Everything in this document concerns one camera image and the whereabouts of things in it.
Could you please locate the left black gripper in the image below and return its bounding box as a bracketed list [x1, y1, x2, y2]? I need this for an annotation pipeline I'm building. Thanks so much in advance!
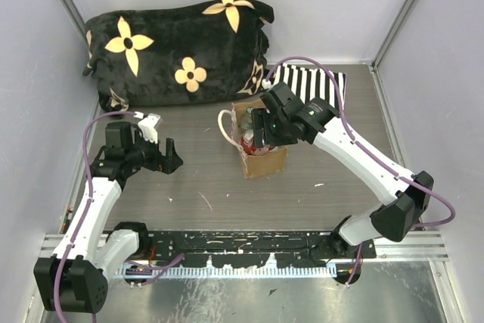
[126, 129, 183, 174]

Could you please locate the red cola can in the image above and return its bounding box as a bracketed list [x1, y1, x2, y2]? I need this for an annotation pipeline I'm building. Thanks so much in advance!
[241, 129, 255, 155]

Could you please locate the red Coca-Cola can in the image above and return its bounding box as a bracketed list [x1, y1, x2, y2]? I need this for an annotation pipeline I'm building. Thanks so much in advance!
[250, 145, 278, 157]

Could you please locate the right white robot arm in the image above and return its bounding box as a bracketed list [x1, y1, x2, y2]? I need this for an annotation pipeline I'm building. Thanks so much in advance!
[252, 83, 433, 258]

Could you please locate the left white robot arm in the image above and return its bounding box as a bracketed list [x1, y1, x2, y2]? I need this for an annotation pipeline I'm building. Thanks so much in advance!
[33, 114, 183, 319]

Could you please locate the brown burlap canvas bag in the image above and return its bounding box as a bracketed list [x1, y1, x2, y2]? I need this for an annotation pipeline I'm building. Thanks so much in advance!
[217, 99, 289, 179]

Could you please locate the black white striped cloth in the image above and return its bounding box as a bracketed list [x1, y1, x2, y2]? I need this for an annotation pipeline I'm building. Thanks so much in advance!
[270, 64, 346, 109]

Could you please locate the black floral plush blanket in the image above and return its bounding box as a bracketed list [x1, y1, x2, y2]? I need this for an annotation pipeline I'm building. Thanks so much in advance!
[83, 0, 275, 112]

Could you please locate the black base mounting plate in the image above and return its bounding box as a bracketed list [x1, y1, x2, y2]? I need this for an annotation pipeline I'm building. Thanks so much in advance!
[127, 230, 358, 269]

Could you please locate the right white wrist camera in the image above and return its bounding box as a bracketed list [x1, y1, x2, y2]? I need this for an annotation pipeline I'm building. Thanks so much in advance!
[261, 79, 274, 90]

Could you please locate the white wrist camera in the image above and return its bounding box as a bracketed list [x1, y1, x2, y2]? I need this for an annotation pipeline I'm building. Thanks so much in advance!
[134, 111, 162, 144]
[261, 79, 274, 90]

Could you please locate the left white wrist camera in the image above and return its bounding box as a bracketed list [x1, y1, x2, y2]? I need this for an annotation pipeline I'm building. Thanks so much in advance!
[134, 111, 162, 144]

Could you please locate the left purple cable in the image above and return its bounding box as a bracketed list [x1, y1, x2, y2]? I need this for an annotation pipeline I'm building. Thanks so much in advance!
[52, 110, 144, 323]

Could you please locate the aluminium front rail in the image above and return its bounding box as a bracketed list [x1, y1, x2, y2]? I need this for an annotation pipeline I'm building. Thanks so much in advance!
[41, 230, 451, 279]

